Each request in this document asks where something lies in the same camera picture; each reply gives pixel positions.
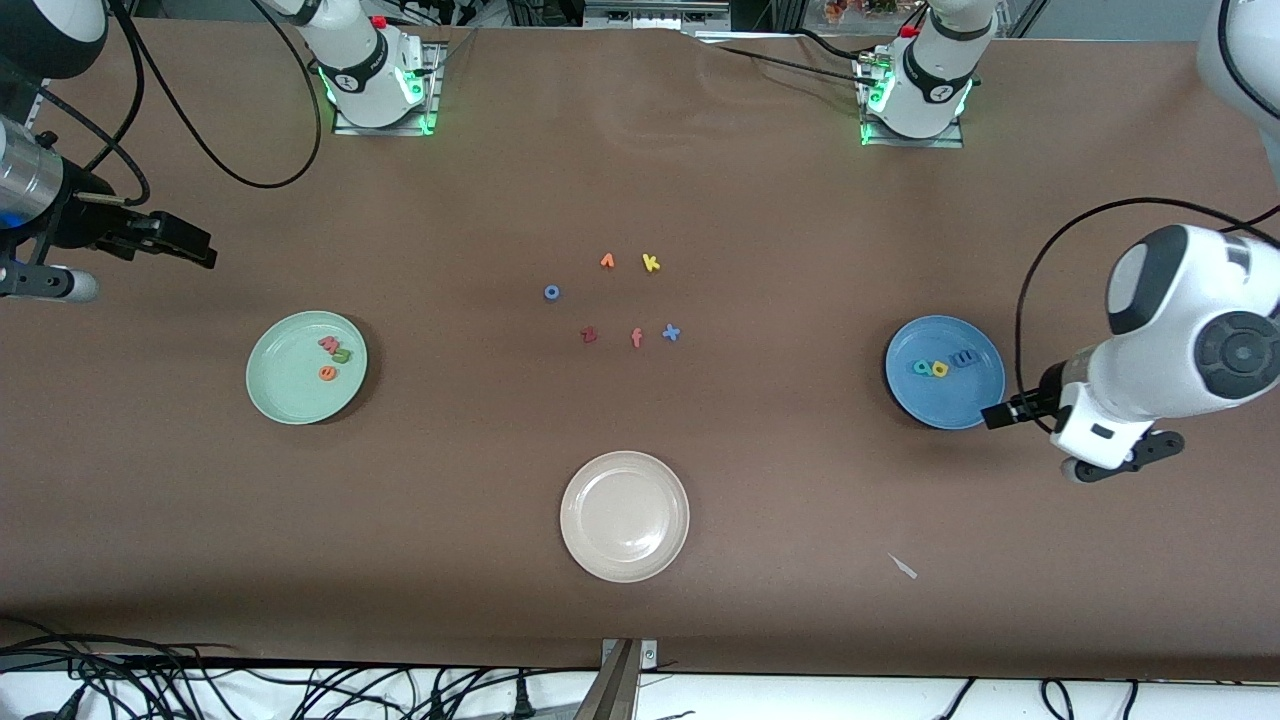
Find blue plate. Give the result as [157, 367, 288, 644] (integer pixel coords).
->
[885, 315, 1007, 431]

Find green plate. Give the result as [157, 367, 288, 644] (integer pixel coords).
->
[246, 311, 369, 426]

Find brown table cover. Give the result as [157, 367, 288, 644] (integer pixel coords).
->
[0, 15, 1280, 681]

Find beige plate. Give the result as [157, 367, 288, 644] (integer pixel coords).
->
[560, 451, 691, 584]

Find grey device behind table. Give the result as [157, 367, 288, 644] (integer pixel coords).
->
[583, 0, 731, 31]

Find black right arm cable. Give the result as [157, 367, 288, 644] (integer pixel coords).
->
[30, 0, 323, 201]

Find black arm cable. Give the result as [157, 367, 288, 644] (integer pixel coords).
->
[30, 0, 323, 201]
[1015, 195, 1280, 436]

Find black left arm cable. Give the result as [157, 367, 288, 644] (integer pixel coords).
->
[1015, 195, 1280, 436]

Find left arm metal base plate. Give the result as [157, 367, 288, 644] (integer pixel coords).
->
[856, 52, 966, 149]

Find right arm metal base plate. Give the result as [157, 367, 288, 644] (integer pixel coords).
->
[330, 40, 442, 137]

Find black cable on table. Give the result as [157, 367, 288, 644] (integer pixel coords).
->
[690, 30, 886, 91]

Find grey metal beam with bracket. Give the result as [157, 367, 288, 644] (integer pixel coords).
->
[575, 638, 658, 720]

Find tangled black cables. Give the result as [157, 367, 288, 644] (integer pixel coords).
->
[0, 615, 601, 720]

